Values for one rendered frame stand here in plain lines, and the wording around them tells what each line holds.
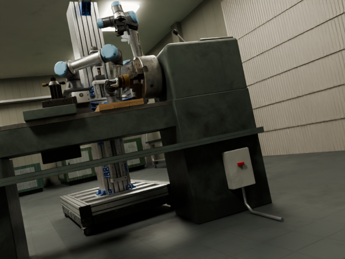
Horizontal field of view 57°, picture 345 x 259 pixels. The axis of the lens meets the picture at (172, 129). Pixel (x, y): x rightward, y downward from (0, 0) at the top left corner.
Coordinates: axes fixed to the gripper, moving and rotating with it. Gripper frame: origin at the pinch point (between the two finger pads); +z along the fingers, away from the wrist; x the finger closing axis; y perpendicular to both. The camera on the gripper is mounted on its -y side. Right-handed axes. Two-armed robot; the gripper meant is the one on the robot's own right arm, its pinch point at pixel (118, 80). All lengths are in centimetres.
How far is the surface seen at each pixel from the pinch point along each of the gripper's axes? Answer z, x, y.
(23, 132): 13, -27, 64
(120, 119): 13.4, -28.6, 6.1
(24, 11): -398, 240, 68
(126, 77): 0.9, 1.2, -6.2
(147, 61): 10.4, 8.4, -20.9
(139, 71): 10.3, 2.2, -13.7
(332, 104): -129, -41, -321
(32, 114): 20, -18, 58
